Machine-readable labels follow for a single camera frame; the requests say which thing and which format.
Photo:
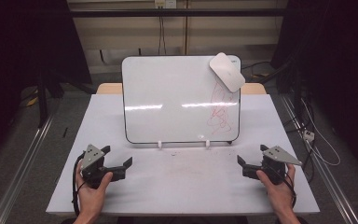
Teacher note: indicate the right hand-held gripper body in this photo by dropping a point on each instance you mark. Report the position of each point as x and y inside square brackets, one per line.
[276, 155]

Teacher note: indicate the black horizontal bar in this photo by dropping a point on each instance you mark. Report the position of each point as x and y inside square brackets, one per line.
[167, 12]

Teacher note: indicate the person's left hand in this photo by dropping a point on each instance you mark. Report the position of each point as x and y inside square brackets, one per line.
[90, 199]

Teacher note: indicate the black curtain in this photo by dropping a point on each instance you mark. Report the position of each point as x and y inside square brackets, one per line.
[18, 62]
[338, 62]

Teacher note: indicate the small black stick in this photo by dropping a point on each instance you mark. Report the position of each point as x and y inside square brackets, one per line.
[65, 132]

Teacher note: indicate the person's right hand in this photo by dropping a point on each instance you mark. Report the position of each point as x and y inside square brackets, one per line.
[279, 196]

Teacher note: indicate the aluminium floor rail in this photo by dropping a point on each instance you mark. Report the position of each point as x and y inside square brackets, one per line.
[21, 168]
[326, 174]

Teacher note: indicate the white power strip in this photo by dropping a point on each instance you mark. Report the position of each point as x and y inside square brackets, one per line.
[308, 135]

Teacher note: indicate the white whiteboard eraser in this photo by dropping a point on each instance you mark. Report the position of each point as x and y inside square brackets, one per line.
[227, 72]

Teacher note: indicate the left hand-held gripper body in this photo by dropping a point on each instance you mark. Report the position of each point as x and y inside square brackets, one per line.
[91, 157]

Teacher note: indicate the black metal stand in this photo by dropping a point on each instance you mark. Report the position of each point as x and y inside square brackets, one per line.
[42, 102]

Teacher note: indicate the white whiteboard with black frame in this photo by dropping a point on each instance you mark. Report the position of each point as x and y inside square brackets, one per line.
[167, 90]

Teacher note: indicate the white wall socket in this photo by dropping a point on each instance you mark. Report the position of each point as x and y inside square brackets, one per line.
[165, 3]

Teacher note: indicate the white board holder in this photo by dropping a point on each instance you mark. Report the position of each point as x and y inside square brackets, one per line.
[159, 144]
[207, 143]

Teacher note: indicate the dark board foot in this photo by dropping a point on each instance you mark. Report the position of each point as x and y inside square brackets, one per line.
[229, 142]

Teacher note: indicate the wooden table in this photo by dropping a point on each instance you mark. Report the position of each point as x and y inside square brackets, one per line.
[108, 88]

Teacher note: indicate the yellow floor tape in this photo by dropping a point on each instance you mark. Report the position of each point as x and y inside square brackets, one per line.
[32, 100]

